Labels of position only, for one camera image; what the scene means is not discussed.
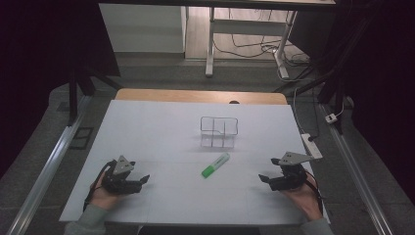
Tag green highlighter pen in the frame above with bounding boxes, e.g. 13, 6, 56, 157
201, 152, 231, 179

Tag clear plastic organizer box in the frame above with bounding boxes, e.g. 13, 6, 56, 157
199, 116, 240, 150

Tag white cable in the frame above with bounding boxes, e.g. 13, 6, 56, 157
292, 85, 346, 135

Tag person's left hand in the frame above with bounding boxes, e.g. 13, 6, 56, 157
89, 170, 126, 212

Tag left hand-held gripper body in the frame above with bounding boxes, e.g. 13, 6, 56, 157
101, 155, 144, 196

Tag white cabinet panel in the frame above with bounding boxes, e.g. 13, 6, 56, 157
98, 3, 188, 54

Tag white power strip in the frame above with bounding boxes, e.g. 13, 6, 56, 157
300, 132, 324, 161

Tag aluminium rail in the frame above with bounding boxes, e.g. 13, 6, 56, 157
319, 103, 394, 235
6, 94, 93, 235

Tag black floor cables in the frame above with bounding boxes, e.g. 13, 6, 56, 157
212, 8, 311, 67

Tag white table cover sheet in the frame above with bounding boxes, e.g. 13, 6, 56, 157
59, 99, 331, 227

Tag black floor frame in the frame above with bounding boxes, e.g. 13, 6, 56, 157
69, 126, 95, 151

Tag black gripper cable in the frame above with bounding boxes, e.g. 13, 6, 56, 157
82, 159, 117, 212
303, 170, 327, 213

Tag white desk frame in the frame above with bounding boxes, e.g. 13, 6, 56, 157
205, 6, 299, 80

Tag black tripod stand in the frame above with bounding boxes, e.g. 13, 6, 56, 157
66, 63, 123, 127
272, 19, 351, 135

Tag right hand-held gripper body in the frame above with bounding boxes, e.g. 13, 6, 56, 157
268, 151, 317, 192

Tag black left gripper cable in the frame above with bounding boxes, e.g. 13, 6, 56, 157
82, 159, 117, 212

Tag person's right hand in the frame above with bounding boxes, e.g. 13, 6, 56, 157
279, 171, 324, 221

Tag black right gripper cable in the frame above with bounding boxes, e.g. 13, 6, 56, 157
303, 170, 327, 213

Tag dark curtain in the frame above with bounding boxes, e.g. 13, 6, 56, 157
0, 0, 121, 179
321, 0, 415, 207

